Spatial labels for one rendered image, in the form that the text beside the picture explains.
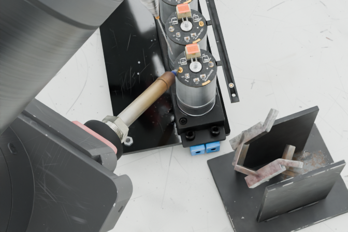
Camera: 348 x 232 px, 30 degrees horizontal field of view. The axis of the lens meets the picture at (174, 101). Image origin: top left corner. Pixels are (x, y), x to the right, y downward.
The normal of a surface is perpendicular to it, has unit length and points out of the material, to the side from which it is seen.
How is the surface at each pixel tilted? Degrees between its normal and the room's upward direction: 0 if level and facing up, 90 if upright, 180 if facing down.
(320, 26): 0
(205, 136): 0
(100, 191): 29
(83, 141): 61
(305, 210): 0
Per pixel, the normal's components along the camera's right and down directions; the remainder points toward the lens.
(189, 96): -0.29, 0.87
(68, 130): 0.48, -0.87
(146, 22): -0.04, -0.43
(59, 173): -0.30, 0.00
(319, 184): 0.33, 0.85
